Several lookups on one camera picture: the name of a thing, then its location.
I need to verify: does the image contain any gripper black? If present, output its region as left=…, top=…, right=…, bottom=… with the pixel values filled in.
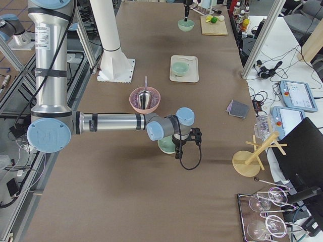
left=172, top=134, right=189, bottom=159
left=183, top=0, right=192, bottom=22

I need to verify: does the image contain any green bowl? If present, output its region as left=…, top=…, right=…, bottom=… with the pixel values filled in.
left=171, top=62, right=189, bottom=77
left=157, top=136, right=176, bottom=154
left=178, top=19, right=195, bottom=32

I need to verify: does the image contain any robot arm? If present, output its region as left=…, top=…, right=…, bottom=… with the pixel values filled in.
left=27, top=1, right=195, bottom=153

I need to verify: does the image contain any white garlic bulb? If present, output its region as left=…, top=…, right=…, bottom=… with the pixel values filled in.
left=218, top=15, right=225, bottom=21

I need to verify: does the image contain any wooden cutting board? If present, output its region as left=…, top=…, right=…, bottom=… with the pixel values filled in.
left=200, top=16, right=228, bottom=36

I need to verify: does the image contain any white ceramic spoon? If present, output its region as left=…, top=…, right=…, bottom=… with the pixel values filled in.
left=177, top=56, right=197, bottom=61

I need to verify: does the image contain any pink bowl with ice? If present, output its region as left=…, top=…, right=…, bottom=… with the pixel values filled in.
left=129, top=86, right=162, bottom=114

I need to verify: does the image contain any green bowl on tray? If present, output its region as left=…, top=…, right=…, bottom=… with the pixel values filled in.
left=171, top=62, right=189, bottom=77

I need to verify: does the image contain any metal ice scoop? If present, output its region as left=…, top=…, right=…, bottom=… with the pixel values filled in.
left=137, top=76, right=152, bottom=109

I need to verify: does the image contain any beige serving tray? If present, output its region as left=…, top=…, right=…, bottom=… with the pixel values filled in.
left=170, top=55, right=199, bottom=83

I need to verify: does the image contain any wooden mug tree stand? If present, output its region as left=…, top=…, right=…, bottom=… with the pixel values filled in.
left=232, top=131, right=288, bottom=177

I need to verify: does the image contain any grey folded cloth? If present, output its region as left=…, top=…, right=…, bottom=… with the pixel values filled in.
left=226, top=99, right=250, bottom=119

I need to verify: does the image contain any wine glass far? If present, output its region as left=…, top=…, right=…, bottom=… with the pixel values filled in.
left=249, top=187, right=287, bottom=212

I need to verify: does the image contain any wine glass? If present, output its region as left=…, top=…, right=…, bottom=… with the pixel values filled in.
left=247, top=215, right=287, bottom=241
left=249, top=187, right=287, bottom=212

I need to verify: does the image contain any teach pendant tablet near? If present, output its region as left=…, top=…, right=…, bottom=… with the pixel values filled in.
left=271, top=106, right=306, bottom=140

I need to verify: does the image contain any teach pendant tablet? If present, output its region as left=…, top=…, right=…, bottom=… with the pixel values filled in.
left=271, top=106, right=306, bottom=140
left=280, top=80, right=318, bottom=112

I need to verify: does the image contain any wine glass near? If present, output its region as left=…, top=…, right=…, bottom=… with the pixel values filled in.
left=247, top=215, right=287, bottom=241

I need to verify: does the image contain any black monitor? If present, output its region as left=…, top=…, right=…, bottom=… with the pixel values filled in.
left=274, top=117, right=322, bottom=192

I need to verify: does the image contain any teach pendant tablet far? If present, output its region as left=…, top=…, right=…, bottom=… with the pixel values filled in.
left=280, top=80, right=318, bottom=112

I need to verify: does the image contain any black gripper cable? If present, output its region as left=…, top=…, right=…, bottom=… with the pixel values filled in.
left=174, top=118, right=202, bottom=171

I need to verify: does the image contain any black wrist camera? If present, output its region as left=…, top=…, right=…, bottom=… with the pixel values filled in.
left=186, top=128, right=202, bottom=146

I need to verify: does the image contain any aluminium frame post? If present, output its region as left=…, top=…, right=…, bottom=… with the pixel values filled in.
left=241, top=0, right=286, bottom=79

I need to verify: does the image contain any white camera pole stand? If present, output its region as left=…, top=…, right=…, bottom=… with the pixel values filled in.
left=90, top=0, right=135, bottom=83

